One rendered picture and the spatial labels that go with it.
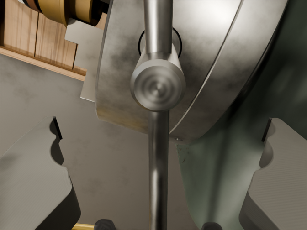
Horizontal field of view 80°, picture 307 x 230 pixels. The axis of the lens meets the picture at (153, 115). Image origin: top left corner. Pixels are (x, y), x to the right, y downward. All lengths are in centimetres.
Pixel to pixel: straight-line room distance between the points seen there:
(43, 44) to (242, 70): 50
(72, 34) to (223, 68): 22
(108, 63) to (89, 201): 209
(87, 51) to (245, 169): 25
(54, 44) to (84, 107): 107
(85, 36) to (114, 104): 14
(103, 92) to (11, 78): 162
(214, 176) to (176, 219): 209
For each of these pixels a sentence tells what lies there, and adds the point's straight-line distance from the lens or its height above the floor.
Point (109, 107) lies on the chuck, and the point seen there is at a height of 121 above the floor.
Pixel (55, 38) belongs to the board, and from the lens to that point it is 56.
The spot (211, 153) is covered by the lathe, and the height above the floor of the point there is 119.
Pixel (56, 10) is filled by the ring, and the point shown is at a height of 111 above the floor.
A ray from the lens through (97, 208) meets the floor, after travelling 226.
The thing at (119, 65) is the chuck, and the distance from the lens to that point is 16.
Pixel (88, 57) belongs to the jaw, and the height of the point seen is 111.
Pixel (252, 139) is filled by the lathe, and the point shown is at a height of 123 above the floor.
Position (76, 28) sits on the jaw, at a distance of 30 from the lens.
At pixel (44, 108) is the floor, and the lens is 174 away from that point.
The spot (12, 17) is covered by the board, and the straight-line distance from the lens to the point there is 61.
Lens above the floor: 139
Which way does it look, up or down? 66 degrees down
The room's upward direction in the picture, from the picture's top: 179 degrees counter-clockwise
